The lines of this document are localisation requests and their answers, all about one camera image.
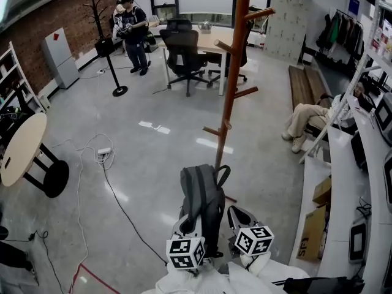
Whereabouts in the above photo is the white cable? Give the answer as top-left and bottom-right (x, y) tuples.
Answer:
(51, 132), (116, 293)

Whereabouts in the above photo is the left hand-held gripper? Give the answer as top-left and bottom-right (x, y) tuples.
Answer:
(166, 214), (206, 271)

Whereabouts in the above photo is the black coat rack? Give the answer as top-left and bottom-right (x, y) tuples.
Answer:
(82, 0), (129, 97)

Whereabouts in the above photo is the grey monitor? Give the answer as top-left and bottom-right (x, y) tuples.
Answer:
(375, 92), (392, 146)

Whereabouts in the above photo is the person's right forearm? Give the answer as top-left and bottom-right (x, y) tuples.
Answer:
(226, 251), (310, 294)

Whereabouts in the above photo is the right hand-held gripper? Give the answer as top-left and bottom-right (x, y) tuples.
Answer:
(227, 205), (275, 257)

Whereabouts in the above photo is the small cardboard box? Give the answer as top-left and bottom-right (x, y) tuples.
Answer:
(312, 176), (332, 206)

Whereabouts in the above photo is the grey backpack bag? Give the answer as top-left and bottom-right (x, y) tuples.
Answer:
(179, 164), (232, 258)

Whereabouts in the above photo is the thin black cable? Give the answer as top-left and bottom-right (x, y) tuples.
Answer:
(0, 230), (65, 294)

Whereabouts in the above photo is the black and white device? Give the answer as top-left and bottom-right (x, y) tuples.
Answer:
(349, 222), (368, 265)

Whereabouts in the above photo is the white counter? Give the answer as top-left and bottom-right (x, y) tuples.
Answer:
(287, 96), (392, 294)

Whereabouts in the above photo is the white shelf unit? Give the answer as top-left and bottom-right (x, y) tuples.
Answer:
(0, 41), (47, 116)

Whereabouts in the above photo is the black bag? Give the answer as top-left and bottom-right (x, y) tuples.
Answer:
(94, 37), (116, 58)

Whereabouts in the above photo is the round wooden table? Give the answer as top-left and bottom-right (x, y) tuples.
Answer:
(0, 111), (70, 198)

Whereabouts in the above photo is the red cable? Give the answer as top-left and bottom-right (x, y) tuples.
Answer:
(69, 263), (122, 294)

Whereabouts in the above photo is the wooden bench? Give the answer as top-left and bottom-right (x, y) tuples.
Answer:
(287, 64), (333, 113)

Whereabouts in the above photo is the brown wooden coat rack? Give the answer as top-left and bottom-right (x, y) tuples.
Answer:
(202, 0), (276, 203)

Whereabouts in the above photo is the black office chair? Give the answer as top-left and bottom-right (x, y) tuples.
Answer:
(203, 20), (249, 84)
(159, 18), (212, 97)

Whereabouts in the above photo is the large cardboard box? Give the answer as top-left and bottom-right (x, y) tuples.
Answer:
(296, 205), (327, 263)

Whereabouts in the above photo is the wooden desk with white legs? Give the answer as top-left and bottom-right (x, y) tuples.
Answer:
(156, 26), (243, 96)

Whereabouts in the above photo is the white metal shelf frame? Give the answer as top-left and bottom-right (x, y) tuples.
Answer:
(298, 0), (392, 165)

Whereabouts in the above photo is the clothes rack with coats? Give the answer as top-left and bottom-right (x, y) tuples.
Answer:
(315, 9), (365, 61)

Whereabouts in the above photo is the white patterned panel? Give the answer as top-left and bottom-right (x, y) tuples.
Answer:
(263, 0), (313, 66)

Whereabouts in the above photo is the person's left forearm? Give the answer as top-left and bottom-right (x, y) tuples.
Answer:
(154, 255), (233, 294)

